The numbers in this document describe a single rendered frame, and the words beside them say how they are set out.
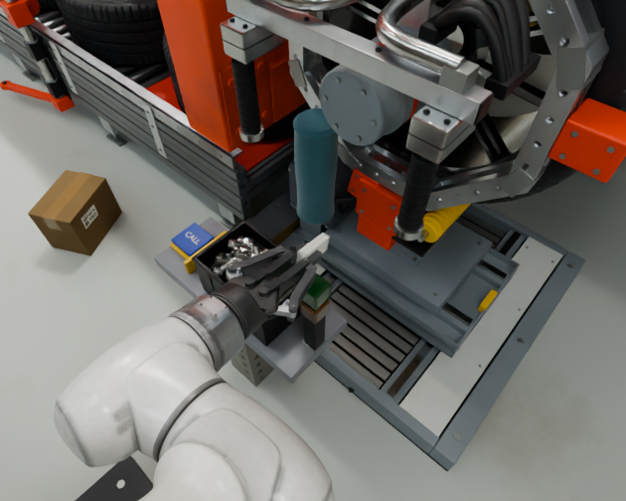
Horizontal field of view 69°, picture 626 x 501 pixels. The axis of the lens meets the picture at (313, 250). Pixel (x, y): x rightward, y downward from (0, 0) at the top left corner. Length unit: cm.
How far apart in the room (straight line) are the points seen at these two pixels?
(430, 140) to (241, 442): 39
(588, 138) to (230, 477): 62
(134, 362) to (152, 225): 131
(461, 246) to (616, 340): 58
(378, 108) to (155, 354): 45
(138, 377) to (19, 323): 124
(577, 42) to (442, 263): 79
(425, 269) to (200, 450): 100
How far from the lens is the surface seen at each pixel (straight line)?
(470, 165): 98
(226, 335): 55
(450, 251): 138
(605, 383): 161
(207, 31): 102
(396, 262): 132
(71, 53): 204
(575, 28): 70
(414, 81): 59
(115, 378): 50
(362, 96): 71
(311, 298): 73
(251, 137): 84
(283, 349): 92
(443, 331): 132
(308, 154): 90
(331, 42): 65
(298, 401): 135
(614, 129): 76
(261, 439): 45
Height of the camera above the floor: 128
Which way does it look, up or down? 52 degrees down
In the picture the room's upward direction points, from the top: straight up
